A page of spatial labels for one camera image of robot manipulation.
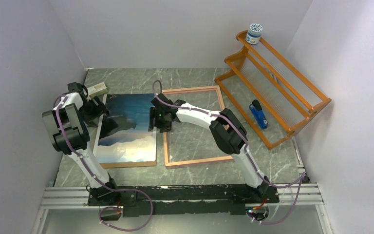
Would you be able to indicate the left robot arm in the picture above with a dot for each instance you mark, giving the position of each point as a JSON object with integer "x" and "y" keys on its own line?
{"x": 66, "y": 125}

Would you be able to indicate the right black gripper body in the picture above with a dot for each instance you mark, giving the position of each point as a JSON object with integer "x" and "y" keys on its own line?
{"x": 161, "y": 122}

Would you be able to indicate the blue stapler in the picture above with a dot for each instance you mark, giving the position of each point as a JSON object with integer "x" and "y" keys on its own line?
{"x": 257, "y": 112}

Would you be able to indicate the clear acrylic sheet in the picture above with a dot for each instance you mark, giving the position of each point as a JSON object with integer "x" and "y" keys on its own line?
{"x": 188, "y": 142}

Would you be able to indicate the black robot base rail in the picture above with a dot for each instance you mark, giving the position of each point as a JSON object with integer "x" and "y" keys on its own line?
{"x": 182, "y": 199}

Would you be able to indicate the aluminium extrusion rail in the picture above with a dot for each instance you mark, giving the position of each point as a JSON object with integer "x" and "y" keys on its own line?
{"x": 70, "y": 198}

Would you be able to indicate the small white red box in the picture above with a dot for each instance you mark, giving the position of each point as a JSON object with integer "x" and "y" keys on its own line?
{"x": 96, "y": 90}

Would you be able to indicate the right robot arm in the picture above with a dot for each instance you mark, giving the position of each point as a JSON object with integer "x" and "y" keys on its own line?
{"x": 228, "y": 133}

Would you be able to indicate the mountain landscape photo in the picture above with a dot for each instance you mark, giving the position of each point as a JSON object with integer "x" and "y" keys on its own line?
{"x": 129, "y": 129}

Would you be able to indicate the orange wooden rack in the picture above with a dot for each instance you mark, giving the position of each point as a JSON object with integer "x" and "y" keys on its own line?
{"x": 281, "y": 89}

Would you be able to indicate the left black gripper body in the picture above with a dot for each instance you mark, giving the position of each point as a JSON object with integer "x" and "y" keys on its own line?
{"x": 91, "y": 111}

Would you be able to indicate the copper wooden picture frame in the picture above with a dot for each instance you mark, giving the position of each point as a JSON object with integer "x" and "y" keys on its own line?
{"x": 166, "y": 142}

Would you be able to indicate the white blue jar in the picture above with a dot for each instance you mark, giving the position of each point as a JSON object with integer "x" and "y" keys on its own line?
{"x": 254, "y": 33}

